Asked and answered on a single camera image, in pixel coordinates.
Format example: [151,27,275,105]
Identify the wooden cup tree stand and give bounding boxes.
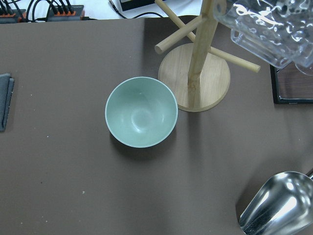
[155,0,260,112]

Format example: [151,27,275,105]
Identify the grey folded cloth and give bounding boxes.
[0,73,14,132]

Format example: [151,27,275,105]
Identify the clear glass mug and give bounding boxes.
[213,0,313,76]

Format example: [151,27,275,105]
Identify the black framed glass tray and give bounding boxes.
[269,63,313,104]

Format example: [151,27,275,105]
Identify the mint green bowl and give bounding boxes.
[105,76,178,148]

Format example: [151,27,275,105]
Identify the metal scoop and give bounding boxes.
[239,171,313,235]

